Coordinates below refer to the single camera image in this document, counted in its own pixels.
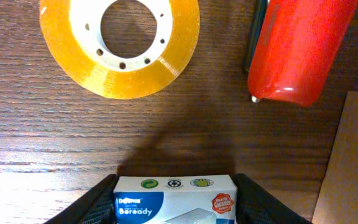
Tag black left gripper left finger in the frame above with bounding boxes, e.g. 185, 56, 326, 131
45, 174, 119, 224

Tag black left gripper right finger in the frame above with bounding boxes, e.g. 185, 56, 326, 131
233, 173, 311, 224

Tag white blue staples box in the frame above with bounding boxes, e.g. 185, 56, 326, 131
114, 175, 237, 224

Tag red black stapler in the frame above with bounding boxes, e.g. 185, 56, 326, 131
244, 0, 358, 106

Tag yellow tape roll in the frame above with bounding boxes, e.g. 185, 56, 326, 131
39, 0, 200, 100

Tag open cardboard box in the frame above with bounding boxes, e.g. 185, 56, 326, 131
312, 91, 358, 223

